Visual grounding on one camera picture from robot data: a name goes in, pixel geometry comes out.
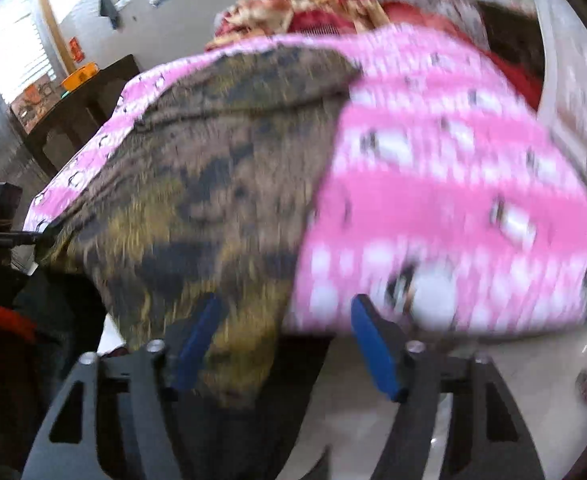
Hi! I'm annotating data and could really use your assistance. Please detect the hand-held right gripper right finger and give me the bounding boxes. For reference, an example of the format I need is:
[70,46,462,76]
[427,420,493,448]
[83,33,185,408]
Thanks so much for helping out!
[351,294,547,480]

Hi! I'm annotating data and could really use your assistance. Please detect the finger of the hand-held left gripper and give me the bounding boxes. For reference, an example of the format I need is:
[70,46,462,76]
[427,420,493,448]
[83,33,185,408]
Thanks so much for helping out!
[0,227,58,252]

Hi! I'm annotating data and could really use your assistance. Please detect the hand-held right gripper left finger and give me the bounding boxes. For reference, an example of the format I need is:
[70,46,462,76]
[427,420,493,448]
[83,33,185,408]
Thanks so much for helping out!
[20,292,226,480]

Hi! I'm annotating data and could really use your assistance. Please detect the brown patterned garment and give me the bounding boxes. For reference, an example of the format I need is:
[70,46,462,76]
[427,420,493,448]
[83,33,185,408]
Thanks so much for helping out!
[38,44,365,409]

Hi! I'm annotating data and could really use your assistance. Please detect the dark wooden table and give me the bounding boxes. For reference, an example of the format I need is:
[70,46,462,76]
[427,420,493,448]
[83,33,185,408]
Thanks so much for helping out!
[10,54,142,179]

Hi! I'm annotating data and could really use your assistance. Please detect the person's dark clothing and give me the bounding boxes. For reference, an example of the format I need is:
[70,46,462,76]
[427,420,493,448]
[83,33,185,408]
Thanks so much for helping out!
[0,249,110,480]

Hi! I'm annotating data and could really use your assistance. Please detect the window with blinds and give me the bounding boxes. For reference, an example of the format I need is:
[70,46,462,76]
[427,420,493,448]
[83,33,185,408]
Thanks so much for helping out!
[0,0,60,173]

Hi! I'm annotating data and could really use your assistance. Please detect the orange bowl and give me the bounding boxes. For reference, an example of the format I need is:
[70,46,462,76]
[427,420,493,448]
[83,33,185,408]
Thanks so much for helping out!
[60,61,98,92]

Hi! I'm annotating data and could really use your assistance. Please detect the pink printed blanket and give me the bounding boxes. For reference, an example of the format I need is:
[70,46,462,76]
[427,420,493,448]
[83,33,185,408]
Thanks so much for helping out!
[23,22,587,342]

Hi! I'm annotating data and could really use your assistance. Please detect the white printed cloth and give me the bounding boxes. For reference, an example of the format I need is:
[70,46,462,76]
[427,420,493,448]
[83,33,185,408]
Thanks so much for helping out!
[533,0,587,233]

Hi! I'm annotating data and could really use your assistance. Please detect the dark cloth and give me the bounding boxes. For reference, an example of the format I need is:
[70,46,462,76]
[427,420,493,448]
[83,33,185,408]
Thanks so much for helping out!
[477,2,545,87]

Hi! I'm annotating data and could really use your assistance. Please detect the dark wall fixture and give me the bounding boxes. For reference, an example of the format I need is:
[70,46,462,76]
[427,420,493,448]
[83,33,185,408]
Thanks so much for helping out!
[97,0,132,30]

